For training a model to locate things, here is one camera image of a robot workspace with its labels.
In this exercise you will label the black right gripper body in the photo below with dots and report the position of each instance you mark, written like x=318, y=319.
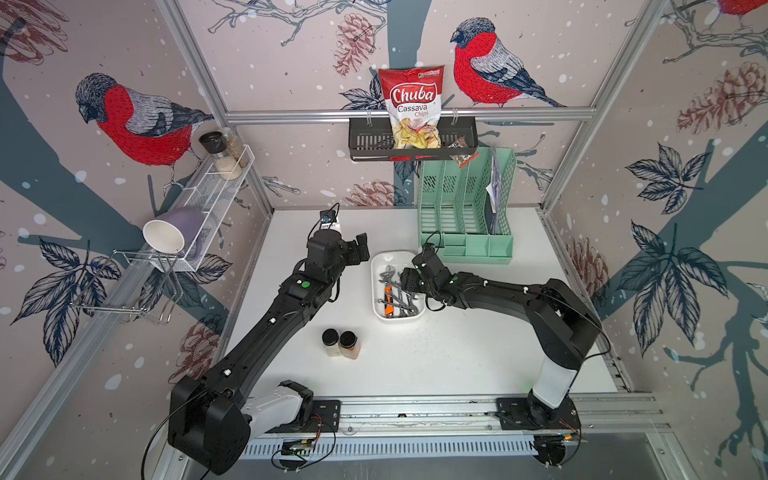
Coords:
x=412, y=283

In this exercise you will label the white wire wall shelf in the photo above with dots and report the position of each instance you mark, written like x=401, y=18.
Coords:
x=213, y=196

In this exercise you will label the small snack packet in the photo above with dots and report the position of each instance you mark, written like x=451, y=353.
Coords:
x=461, y=160

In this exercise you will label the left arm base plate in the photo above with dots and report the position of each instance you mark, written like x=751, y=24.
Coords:
x=320, y=414

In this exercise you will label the clear glass jar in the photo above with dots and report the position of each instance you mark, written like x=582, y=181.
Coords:
x=235, y=146

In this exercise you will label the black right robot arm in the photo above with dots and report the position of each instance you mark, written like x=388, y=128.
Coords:
x=563, y=324

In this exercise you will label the white plastic storage box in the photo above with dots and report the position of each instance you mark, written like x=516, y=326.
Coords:
x=400, y=259

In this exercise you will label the black lid white jar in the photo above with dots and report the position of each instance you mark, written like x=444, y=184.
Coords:
x=225, y=165

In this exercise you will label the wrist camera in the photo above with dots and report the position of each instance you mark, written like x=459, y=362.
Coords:
x=428, y=260
x=329, y=220

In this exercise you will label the green plastic file organizer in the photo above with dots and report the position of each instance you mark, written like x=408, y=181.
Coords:
x=451, y=209

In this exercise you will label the black lid orange spice jar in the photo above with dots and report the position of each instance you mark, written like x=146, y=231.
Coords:
x=349, y=345

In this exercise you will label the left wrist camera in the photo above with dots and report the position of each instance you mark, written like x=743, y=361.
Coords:
x=329, y=220

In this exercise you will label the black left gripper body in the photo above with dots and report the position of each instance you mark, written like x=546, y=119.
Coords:
x=348, y=255

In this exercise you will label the chrome wire cup rack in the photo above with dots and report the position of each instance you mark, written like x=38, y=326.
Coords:
x=141, y=285

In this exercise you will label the purple white paper cup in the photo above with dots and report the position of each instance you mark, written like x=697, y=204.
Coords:
x=173, y=231

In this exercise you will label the orange handled adjustable wrench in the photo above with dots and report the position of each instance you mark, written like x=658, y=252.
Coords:
x=398, y=303

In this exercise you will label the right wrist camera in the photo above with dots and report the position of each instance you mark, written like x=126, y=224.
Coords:
x=428, y=260

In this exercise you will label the red Chuba chips bag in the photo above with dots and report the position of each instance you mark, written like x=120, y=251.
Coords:
x=413, y=101

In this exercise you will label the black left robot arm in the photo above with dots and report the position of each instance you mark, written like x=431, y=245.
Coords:
x=206, y=421

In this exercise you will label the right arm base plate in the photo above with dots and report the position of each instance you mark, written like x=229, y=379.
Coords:
x=520, y=413

